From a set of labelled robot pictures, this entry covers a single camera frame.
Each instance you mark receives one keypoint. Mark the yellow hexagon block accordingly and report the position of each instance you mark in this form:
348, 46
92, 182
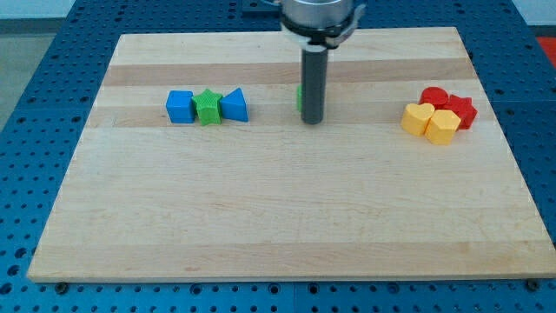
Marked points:
442, 127

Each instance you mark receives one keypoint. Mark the wooden board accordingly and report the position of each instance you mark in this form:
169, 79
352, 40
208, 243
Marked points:
353, 198

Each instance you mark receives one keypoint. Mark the blue cube block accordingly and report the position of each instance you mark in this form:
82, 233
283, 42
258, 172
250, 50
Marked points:
180, 107

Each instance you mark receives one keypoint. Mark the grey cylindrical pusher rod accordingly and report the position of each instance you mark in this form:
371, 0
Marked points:
313, 85

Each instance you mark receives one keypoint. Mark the yellow heart block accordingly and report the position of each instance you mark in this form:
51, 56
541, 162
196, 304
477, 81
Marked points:
416, 117

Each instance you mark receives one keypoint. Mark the blue triangle block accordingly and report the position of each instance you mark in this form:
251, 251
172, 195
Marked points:
234, 106

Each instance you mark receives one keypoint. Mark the red circle block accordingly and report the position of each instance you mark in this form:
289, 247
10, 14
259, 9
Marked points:
434, 95

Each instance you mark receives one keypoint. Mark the green star block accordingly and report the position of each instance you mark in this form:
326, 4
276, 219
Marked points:
207, 106

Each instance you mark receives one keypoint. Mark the green circle block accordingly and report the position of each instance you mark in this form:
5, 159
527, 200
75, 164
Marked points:
299, 98

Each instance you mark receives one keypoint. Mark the red star block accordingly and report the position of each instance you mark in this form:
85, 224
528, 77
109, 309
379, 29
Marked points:
464, 109

